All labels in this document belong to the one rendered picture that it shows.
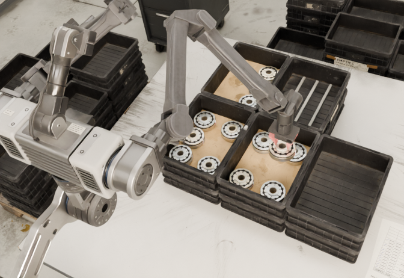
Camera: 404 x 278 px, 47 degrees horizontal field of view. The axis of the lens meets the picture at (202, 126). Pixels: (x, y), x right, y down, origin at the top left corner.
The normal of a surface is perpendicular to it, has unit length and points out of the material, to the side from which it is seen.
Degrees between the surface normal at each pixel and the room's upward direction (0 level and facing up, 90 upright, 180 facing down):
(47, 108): 44
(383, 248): 0
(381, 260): 0
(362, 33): 0
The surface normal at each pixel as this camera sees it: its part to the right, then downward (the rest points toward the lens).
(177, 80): 0.49, -0.26
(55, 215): 0.88, 0.29
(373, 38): -0.11, -0.64
